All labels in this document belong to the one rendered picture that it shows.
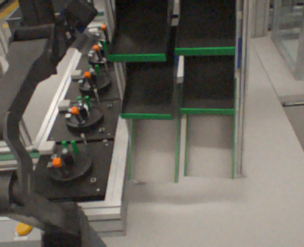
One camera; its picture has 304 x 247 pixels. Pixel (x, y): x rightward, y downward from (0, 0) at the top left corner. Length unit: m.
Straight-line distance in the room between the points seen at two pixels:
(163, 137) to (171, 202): 0.22
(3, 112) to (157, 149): 0.60
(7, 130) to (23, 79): 0.10
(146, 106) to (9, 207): 0.53
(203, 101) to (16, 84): 0.51
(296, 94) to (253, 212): 0.66
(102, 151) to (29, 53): 0.63
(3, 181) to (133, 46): 0.49
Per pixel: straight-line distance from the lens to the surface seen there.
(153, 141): 1.02
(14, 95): 0.52
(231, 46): 0.83
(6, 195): 0.47
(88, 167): 1.11
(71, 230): 0.69
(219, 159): 1.01
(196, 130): 1.02
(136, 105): 0.93
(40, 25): 0.67
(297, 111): 1.66
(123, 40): 0.87
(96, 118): 1.30
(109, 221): 1.03
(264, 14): 2.08
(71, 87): 1.57
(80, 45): 0.86
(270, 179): 1.20
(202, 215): 1.10
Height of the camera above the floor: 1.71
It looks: 36 degrees down
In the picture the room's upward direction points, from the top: 8 degrees counter-clockwise
